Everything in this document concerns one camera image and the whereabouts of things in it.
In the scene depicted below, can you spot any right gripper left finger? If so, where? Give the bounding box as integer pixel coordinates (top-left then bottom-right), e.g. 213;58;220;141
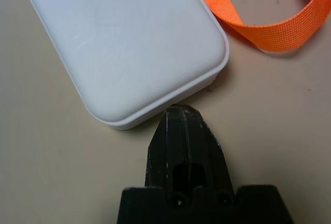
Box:
144;106;194;206

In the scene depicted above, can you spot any orange and teal backpack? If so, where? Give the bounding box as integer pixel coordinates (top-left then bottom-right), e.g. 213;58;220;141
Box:
187;0;331;53

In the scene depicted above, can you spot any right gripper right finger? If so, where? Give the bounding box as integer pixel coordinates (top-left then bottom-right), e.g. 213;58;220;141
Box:
182;104;236;205

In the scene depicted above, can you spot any white pencil case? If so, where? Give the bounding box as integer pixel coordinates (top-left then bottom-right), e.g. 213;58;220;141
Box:
17;0;231;131

